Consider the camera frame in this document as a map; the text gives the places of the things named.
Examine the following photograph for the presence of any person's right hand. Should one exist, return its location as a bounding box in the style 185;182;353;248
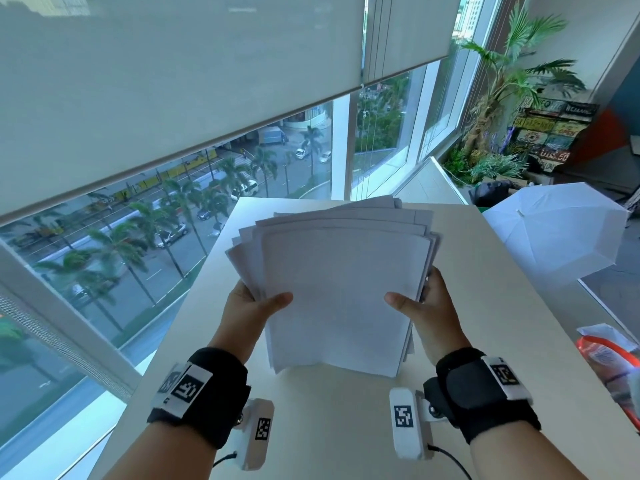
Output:
384;267;471;366

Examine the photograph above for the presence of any person's left hand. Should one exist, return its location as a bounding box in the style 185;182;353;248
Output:
209;281;294;366

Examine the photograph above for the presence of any stack of white paper sheets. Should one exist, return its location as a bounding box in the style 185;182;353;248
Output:
225;195;444;378

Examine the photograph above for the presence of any person's left forearm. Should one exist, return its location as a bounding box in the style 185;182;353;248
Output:
102;424;236;480

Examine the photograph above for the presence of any person's right forearm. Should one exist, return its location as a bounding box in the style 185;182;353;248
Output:
469;419;640;480

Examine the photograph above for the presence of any black left wristband with marker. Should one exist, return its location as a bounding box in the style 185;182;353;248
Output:
147;347;251;450

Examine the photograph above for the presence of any black wristband with marker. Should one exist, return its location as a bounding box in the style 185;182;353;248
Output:
147;347;251;450
424;348;542;444

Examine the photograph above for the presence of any black right wristband with marker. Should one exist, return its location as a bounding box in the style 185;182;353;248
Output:
424;348;542;444

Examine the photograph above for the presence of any black bag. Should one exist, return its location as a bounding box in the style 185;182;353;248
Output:
470;177;512;208

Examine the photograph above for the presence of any low green fern plant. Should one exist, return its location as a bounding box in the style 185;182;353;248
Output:
442;145;528;185

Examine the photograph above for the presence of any white umbrella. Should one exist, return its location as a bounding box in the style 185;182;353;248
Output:
482;182;631;291

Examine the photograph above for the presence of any clear plastic bag red print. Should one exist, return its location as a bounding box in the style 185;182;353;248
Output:
575;322;640;413

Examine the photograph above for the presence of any colourful plate sign board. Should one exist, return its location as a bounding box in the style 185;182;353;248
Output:
505;99;599;173

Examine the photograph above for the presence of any tall green palm plant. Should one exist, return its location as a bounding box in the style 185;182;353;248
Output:
452;0;587;168

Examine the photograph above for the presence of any wide grey roller blind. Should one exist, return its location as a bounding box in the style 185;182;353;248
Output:
0;0;369;228

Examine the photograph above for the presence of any narrow grey roller blind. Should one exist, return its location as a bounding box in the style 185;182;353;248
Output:
362;0;464;88

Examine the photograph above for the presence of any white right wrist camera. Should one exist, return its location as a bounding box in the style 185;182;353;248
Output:
389;388;447;461

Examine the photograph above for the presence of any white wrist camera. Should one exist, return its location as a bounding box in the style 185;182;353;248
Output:
389;388;447;461
232;398;275;471

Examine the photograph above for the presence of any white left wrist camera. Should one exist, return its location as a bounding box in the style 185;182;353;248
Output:
232;398;275;471

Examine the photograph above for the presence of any black right camera cable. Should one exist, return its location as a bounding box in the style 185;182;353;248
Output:
426;444;474;480

